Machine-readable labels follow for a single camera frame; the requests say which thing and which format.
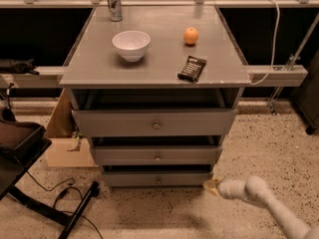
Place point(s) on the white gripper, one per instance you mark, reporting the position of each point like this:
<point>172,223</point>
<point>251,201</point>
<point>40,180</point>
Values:
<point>224,189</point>

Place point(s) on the grey bottom drawer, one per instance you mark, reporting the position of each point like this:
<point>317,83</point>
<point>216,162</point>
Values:
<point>156,175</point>

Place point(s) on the grey drawer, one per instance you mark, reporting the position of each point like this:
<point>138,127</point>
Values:
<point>154,122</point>
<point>156,155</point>
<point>156,175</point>

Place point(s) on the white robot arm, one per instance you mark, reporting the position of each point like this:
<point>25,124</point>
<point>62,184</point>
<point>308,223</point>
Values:
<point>256,191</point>

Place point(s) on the grey drawer cabinet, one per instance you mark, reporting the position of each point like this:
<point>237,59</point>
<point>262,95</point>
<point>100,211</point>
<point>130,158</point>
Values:
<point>98,79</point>

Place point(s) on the grey middle drawer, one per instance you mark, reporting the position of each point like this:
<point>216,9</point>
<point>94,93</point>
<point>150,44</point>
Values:
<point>156,155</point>

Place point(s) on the grey top drawer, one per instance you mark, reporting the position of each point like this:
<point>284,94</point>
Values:
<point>154,122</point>

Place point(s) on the black snack bar packet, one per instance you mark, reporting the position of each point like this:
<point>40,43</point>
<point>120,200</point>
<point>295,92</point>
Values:
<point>192,69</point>

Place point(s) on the orange fruit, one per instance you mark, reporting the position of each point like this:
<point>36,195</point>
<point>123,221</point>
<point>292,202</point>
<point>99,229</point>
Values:
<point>190,36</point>

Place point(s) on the cardboard box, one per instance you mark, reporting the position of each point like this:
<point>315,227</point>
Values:
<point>68,148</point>

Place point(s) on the white bowl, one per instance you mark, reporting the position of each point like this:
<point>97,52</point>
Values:
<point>131,45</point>

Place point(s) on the black chair base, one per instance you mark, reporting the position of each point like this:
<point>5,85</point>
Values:
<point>12,170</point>

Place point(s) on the brown chair seat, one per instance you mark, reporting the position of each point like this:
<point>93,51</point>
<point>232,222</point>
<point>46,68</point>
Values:
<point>17,137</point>

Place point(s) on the silver drink can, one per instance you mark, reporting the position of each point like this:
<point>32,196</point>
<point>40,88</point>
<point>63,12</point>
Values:
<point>115,9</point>

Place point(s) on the black bag on rail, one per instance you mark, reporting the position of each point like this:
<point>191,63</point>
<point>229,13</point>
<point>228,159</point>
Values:
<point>9,66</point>

